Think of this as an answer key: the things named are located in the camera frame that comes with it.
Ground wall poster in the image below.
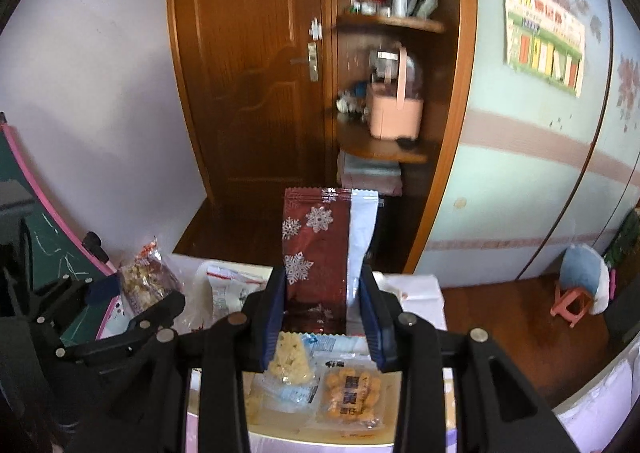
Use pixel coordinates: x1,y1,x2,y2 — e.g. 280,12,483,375
501,0,587,98

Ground folded towels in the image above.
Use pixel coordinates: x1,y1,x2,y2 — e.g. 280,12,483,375
337,152,403,196

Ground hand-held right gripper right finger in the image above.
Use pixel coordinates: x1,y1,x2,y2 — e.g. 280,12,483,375
359,264,581,453

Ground pink plastic stool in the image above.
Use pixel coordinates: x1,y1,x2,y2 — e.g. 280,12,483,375
550,287,596,329

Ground dark red snowflake packet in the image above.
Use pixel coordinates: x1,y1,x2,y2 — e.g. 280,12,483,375
281,187,386,336

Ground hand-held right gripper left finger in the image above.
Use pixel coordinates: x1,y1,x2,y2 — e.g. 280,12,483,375
65,263,289,453

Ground green chalkboard pink frame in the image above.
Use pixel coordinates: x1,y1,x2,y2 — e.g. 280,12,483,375
0,113,123,339

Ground red white snack packet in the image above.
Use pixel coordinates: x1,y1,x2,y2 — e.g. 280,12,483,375
192,260,273,331

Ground light blue snack packet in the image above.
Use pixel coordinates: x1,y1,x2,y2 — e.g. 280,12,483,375
250,333,373,414

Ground metal door handle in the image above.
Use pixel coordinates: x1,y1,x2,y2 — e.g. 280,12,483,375
290,42,319,82

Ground blue white cushion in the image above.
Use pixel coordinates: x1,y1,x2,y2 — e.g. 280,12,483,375
559,243,612,316

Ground brown wooden door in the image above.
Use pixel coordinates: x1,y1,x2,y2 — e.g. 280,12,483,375
165,0,336,206

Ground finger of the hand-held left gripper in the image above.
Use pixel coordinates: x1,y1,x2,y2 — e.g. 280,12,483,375
31,275,123,330
54,290,187,376

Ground clear nut snack packet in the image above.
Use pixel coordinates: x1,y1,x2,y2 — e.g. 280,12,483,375
118,235,183,316

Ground grey green container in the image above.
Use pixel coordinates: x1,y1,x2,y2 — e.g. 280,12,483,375
407,0,440,19

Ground wooden corner shelf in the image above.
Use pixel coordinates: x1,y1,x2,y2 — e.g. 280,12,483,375
322,0,476,274

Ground small white toy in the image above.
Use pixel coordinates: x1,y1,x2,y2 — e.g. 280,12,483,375
336,89,370,116

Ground white pillow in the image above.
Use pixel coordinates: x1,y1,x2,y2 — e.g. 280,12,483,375
555,358,633,453

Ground orange nugget snack packet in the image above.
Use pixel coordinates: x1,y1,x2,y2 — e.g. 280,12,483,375
314,358,396,431

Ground white plastic storage bin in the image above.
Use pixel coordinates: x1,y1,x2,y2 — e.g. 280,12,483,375
170,254,453,453

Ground floral sliding wardrobe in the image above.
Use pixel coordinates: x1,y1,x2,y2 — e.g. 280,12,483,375
405,0,640,279

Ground dark wooden nightstand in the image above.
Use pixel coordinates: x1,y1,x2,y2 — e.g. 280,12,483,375
602,206,640,349

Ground pink plastic basket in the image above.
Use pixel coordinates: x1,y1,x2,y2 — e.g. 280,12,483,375
366,46,425,141

